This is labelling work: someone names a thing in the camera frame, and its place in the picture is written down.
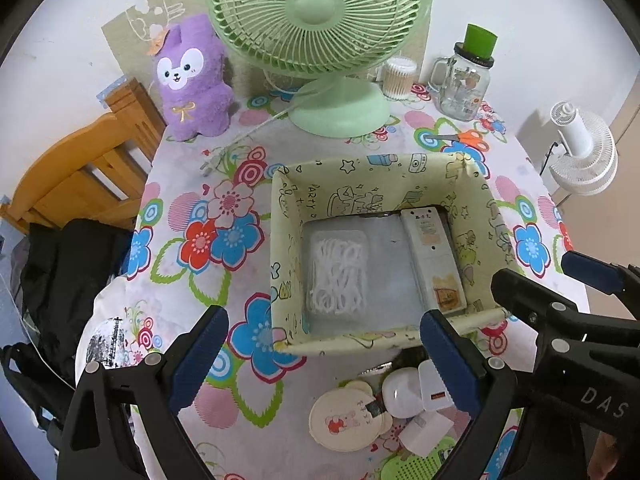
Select purple plush toy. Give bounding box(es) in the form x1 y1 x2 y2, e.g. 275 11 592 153
149 14 234 142

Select orange handled scissors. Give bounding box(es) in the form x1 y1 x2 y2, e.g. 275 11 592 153
435 129 489 152

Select white remote control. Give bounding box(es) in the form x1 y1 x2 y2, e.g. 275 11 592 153
400 207 466 316

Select green desk fan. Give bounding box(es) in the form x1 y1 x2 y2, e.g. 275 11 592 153
208 0 427 139

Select white standing fan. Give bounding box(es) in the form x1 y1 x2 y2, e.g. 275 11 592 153
540 101 618 196

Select glass mason jar mug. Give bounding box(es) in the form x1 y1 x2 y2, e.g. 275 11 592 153
427 42 495 122

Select floral tablecloth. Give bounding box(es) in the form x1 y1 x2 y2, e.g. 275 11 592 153
76 84 588 479

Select green panda speaker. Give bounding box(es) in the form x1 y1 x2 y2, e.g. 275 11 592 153
380 436 457 480

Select cotton swab container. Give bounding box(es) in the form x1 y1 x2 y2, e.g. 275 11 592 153
382 56 418 100

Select green cup on jar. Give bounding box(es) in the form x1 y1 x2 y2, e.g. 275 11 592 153
463 24 498 60

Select white rounded earbud case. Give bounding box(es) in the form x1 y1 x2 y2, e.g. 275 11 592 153
381 367 423 419

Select small white charger cube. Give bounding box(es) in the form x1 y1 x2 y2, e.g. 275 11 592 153
399 411 454 458

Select black clothing on chair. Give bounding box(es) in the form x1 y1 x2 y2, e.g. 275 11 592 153
1 219 132 441

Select wooden chair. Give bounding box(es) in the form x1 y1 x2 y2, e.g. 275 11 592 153
1 78 165 233

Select white fan power cord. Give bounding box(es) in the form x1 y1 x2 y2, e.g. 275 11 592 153
199 77 346 179

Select clear plastic box of ties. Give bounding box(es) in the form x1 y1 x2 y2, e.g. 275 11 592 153
306 230 369 320

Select patterned cardboard storage box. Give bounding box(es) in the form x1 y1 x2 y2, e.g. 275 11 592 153
270 152 518 356

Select white 45W charger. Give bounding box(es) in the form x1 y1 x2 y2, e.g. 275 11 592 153
418 360 454 412

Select black standing fan cable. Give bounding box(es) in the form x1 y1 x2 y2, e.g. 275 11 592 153
538 138 559 176

